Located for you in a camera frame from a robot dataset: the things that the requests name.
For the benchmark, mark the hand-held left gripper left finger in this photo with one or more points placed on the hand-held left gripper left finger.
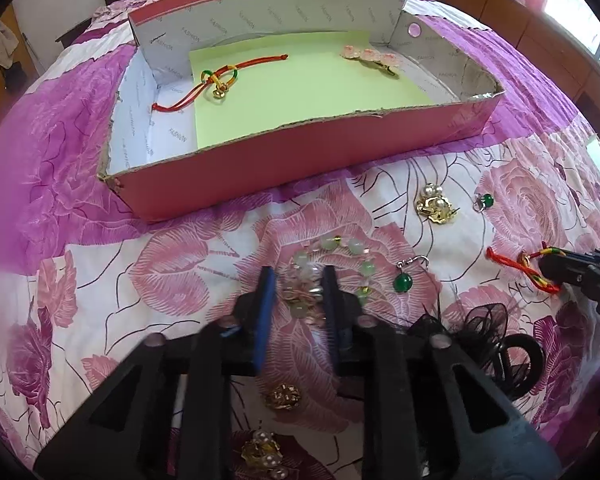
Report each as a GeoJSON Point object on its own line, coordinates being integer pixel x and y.
{"type": "Point", "coordinates": [265, 310]}

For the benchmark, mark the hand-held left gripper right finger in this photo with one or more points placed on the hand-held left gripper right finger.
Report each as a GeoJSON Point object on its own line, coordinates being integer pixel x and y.
{"type": "Point", "coordinates": [331, 310]}

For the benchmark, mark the green bead hook earring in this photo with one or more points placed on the green bead hook earring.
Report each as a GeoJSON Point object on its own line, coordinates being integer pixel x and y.
{"type": "Point", "coordinates": [403, 282]}

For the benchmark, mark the small gold brooch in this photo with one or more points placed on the small gold brooch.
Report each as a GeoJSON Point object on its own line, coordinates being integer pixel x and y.
{"type": "Point", "coordinates": [282, 396]}

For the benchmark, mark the black feather hair accessory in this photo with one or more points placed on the black feather hair accessory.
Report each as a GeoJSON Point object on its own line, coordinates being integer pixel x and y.
{"type": "Point", "coordinates": [485, 325]}

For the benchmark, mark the small green bead earring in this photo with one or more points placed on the small green bead earring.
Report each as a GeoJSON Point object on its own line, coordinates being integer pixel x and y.
{"type": "Point", "coordinates": [487, 201]}

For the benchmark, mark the gold pearl brooch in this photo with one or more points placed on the gold pearl brooch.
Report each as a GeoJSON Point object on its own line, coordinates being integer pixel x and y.
{"type": "Point", "coordinates": [435, 207]}
{"type": "Point", "coordinates": [260, 452]}

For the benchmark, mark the red cardboard box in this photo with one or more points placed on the red cardboard box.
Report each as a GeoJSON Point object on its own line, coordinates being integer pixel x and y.
{"type": "Point", "coordinates": [280, 170]}

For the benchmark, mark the wooden side cabinet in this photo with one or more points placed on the wooden side cabinet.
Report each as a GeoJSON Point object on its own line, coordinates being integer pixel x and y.
{"type": "Point", "coordinates": [545, 40]}

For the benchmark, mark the bed with floral cover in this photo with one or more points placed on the bed with floral cover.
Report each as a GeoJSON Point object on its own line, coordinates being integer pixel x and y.
{"type": "Point", "coordinates": [55, 185]}

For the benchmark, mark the pink flower hair clip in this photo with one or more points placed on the pink flower hair clip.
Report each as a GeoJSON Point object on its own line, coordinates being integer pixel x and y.
{"type": "Point", "coordinates": [367, 55]}

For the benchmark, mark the black hanging bag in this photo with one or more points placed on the black hanging bag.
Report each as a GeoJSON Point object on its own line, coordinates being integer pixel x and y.
{"type": "Point", "coordinates": [15, 76]}

